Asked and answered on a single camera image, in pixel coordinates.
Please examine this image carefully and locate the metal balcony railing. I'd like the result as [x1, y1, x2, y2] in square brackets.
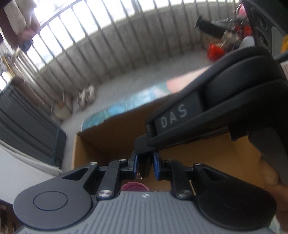
[0, 0, 243, 95]

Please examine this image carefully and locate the orange red plastic bag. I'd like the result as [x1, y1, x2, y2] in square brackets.
[207, 43, 225, 60]

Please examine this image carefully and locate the person's right hand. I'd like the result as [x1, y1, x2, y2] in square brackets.
[258, 155, 288, 225]

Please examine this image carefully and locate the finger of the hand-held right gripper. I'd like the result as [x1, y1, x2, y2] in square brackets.
[133, 134, 158, 154]

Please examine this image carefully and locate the dark grey ribbed cabinet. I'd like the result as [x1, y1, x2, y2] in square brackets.
[0, 84, 67, 169]

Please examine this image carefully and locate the brown cardboard box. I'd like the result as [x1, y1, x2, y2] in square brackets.
[72, 101, 278, 192]

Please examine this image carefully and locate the blue hanging cloth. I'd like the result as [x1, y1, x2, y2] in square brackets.
[20, 39, 33, 52]

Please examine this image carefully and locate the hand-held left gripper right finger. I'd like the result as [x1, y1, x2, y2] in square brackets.
[153, 152, 225, 199]

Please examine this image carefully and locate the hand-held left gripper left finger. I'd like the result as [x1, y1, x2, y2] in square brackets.
[62, 152, 139, 201]

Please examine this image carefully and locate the wheelchair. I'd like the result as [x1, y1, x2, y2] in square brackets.
[193, 3, 255, 61]

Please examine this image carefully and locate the maroon and white hanging garment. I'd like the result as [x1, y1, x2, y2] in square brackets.
[0, 0, 41, 49]

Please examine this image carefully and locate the pink plastic bowl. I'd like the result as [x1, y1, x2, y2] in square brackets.
[120, 182, 149, 192]

